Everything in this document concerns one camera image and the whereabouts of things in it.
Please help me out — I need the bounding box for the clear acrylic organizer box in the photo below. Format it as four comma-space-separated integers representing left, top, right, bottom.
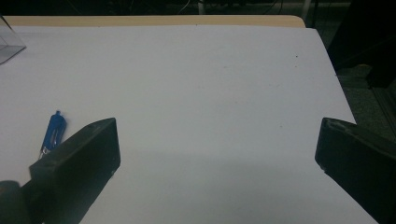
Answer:
0, 15, 27, 65

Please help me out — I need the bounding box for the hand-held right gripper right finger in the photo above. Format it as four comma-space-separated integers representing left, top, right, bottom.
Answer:
314, 117, 396, 224

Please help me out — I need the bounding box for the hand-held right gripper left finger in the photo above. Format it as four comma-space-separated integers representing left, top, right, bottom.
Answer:
28, 117, 121, 224

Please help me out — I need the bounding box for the dark curtain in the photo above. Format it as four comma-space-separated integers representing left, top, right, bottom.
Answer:
326, 0, 396, 89

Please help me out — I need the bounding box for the blue pen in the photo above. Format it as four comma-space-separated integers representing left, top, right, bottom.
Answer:
38, 110, 68, 161

